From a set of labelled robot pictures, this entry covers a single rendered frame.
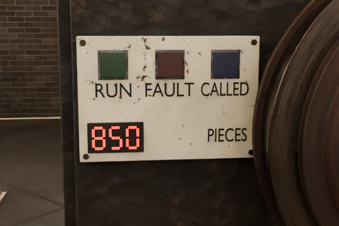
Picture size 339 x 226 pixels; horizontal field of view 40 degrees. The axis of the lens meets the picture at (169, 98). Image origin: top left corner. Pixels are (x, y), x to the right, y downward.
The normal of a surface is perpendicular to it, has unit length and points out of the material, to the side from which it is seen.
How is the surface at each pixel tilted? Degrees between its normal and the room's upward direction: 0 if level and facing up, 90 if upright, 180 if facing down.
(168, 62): 90
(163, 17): 90
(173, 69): 90
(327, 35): 90
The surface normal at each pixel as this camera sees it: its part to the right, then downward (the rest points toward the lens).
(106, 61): 0.10, 0.15
